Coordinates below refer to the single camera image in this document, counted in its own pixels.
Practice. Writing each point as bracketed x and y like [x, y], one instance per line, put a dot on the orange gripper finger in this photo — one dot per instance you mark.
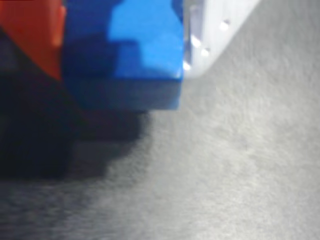
[32, 27]

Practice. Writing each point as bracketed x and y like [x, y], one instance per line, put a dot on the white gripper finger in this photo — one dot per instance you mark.
[215, 37]

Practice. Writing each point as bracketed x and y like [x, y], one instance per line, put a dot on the blue wooden cube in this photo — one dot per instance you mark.
[140, 57]

